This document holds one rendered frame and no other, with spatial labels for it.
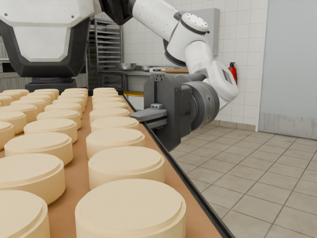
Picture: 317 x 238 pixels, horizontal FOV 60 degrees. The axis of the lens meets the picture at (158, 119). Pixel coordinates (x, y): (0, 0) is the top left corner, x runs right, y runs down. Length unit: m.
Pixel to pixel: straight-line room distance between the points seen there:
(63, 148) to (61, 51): 0.62
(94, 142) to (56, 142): 0.03
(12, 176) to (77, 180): 0.05
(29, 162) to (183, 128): 0.29
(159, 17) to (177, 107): 0.45
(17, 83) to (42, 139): 3.86
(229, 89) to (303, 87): 3.76
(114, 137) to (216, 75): 0.37
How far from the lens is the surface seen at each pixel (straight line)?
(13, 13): 0.84
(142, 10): 0.85
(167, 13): 0.82
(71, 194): 0.19
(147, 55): 5.42
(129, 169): 0.16
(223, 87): 0.55
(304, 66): 4.28
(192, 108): 0.46
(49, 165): 0.18
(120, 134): 0.24
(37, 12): 0.83
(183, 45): 0.76
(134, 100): 4.84
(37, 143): 0.23
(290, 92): 4.33
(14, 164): 0.19
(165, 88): 0.41
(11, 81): 4.06
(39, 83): 0.88
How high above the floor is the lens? 1.08
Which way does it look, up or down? 12 degrees down
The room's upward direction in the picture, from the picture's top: straight up
